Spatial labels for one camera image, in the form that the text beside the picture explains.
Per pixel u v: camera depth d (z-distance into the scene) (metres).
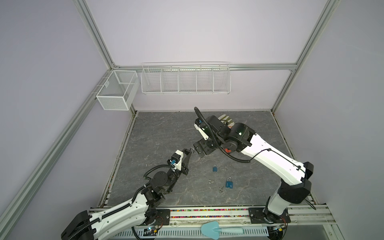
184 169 0.63
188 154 0.70
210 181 0.85
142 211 0.55
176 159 0.58
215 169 0.89
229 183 0.85
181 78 1.02
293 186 0.42
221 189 0.83
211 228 0.70
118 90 1.01
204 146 0.59
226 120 1.15
